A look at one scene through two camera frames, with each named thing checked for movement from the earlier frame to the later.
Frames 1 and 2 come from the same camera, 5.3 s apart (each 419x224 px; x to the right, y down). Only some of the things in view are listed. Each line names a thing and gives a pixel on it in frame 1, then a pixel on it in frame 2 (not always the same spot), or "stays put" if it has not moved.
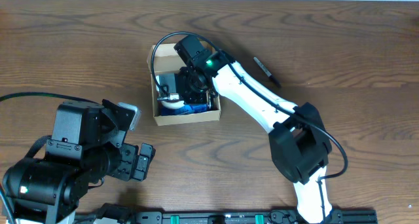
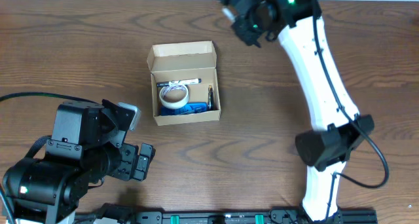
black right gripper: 188,99 -> 247,37
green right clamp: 259,219 stays put
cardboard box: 165,57 stays put
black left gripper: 125,166 stays put
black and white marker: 267,72 -> 179,82
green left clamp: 175,219 stays put
